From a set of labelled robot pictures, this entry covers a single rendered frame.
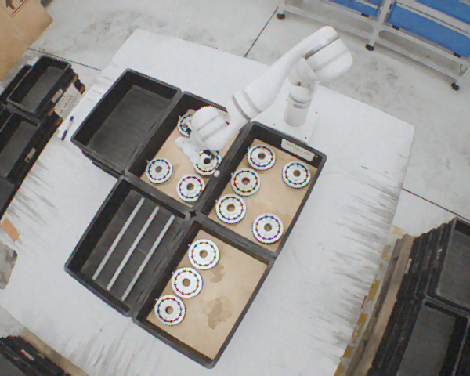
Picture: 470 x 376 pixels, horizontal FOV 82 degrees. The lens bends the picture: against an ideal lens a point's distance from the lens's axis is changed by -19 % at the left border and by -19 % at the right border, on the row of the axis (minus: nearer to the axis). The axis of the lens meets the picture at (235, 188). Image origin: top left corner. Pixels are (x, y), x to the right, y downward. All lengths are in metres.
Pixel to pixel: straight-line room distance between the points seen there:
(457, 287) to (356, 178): 0.79
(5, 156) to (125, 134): 1.18
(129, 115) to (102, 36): 1.89
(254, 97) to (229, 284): 0.64
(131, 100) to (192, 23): 1.68
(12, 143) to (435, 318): 2.71
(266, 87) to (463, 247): 1.41
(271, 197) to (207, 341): 0.54
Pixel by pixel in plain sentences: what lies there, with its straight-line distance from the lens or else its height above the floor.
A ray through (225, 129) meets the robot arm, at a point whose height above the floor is 1.29.
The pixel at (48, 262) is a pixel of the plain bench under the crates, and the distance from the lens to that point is 1.49.
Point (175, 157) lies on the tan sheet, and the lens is 1.25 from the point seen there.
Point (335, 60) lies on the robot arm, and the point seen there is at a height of 1.45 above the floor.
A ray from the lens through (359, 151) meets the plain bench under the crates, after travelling 1.47.
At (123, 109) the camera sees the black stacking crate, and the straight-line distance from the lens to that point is 1.44.
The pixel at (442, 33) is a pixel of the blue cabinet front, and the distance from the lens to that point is 2.78.
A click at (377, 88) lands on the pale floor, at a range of 2.69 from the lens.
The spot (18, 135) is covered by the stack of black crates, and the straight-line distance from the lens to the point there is 2.36.
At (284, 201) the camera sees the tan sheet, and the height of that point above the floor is 0.83.
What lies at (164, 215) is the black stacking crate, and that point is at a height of 0.83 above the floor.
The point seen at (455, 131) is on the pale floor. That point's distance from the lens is 2.81.
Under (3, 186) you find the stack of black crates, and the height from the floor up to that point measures 0.27.
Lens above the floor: 1.93
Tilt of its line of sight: 69 degrees down
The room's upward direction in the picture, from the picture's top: 5 degrees counter-clockwise
